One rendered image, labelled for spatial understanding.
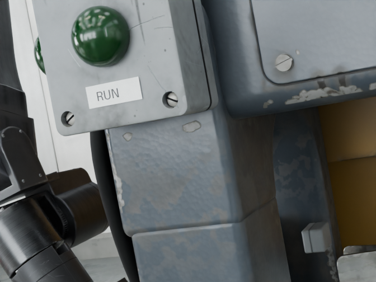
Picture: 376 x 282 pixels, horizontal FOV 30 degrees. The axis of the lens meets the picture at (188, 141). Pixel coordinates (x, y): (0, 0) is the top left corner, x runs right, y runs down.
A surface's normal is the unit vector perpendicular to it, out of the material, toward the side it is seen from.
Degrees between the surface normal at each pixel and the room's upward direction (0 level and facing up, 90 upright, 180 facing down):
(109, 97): 90
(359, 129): 90
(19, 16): 90
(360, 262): 90
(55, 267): 66
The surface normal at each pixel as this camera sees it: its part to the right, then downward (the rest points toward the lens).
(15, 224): 0.17, -0.33
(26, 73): -0.37, 0.11
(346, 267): -0.13, 0.07
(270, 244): 0.91, -0.15
